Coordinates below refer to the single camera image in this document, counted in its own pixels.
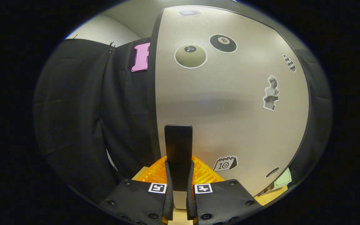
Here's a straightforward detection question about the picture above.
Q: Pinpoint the pale green book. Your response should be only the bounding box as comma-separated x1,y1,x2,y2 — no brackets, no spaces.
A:
274,168,292,188

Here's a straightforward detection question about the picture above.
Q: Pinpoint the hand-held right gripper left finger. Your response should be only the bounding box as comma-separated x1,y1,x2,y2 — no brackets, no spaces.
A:
100,156,174,225

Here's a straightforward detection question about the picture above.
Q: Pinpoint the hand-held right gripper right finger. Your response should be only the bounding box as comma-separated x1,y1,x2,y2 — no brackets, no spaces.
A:
186,156,263,225

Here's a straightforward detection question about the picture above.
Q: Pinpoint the black backdrop cloth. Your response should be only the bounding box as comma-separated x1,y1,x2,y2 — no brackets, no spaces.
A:
33,37,333,203

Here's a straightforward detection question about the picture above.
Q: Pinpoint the pale grey cabinet door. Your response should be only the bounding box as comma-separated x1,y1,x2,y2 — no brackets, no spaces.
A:
153,5,310,210

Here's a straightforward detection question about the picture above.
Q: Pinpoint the black cabinet door handle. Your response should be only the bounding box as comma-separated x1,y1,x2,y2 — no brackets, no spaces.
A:
164,125,193,192

